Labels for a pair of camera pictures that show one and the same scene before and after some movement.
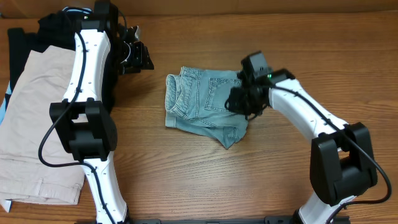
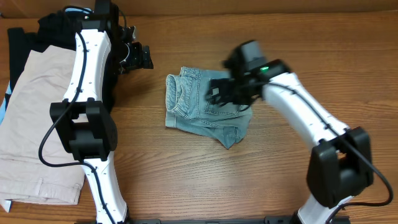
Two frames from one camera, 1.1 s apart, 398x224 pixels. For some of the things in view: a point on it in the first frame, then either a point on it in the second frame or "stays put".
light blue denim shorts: (196, 103) stays put
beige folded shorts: (35, 99) stays put
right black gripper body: (247, 103) → (237, 92)
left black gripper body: (138, 58) stays put
